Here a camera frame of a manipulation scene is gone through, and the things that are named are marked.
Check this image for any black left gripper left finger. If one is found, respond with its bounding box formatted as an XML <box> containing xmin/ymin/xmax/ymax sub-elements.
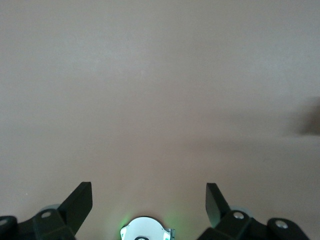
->
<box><xmin>0</xmin><ymin>181</ymin><xmax>93</xmax><ymax>240</ymax></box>

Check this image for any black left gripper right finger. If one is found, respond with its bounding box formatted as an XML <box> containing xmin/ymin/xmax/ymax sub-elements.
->
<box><xmin>205</xmin><ymin>182</ymin><xmax>311</xmax><ymax>240</ymax></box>

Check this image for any brown table cloth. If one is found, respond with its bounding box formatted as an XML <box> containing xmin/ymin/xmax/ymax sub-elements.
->
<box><xmin>0</xmin><ymin>0</ymin><xmax>320</xmax><ymax>240</ymax></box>

